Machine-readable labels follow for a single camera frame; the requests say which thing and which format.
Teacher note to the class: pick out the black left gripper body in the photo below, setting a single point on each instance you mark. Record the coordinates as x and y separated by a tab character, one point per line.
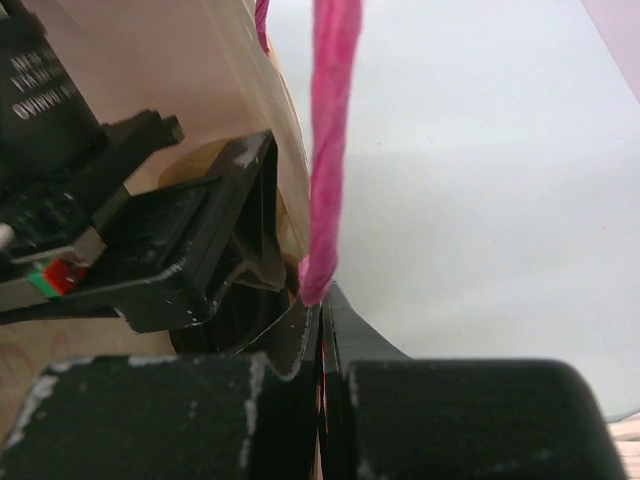
162	260

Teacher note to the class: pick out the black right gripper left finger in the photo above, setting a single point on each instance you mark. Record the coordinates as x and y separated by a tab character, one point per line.
282	409

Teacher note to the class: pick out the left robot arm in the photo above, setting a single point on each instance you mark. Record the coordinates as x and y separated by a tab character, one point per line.
46	125

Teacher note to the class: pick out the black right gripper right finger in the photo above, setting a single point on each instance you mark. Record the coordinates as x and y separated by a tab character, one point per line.
346	337

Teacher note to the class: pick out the pink paper gift bag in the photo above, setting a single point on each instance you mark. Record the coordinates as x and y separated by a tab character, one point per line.
208	64

